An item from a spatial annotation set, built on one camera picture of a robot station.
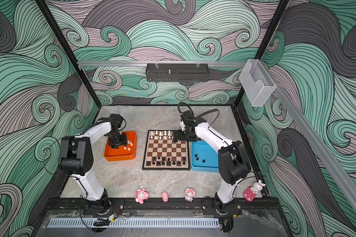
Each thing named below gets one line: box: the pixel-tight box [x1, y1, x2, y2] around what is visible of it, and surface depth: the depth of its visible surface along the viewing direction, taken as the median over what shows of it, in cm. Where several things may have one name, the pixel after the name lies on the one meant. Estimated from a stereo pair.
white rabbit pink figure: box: [242, 179, 267, 202], surface depth 76 cm
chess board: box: [141, 129, 191, 171], surface depth 92 cm
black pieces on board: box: [146, 156, 186, 166], surface depth 88 cm
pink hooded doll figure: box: [184, 187, 196, 202], surface depth 76 cm
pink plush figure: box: [134, 188, 149, 205], surface depth 76 cm
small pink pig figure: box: [162, 191, 169, 203], surface depth 77 cm
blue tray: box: [190, 140, 220, 173], surface depth 92 cm
